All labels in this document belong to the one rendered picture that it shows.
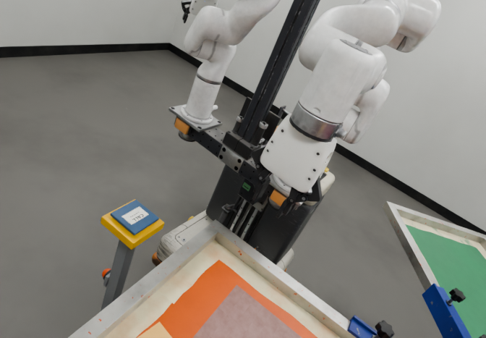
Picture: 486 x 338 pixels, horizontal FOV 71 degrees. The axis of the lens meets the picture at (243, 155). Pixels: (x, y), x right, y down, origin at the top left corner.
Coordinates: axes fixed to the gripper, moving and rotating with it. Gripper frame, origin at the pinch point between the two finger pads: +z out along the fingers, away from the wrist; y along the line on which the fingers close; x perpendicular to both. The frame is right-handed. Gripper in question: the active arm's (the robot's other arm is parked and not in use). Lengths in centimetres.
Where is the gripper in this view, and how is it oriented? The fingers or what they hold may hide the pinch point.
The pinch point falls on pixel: (273, 197)
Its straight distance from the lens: 61.6
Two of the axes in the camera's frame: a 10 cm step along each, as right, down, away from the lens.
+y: -7.7, -5.5, 3.2
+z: -3.6, 8.0, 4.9
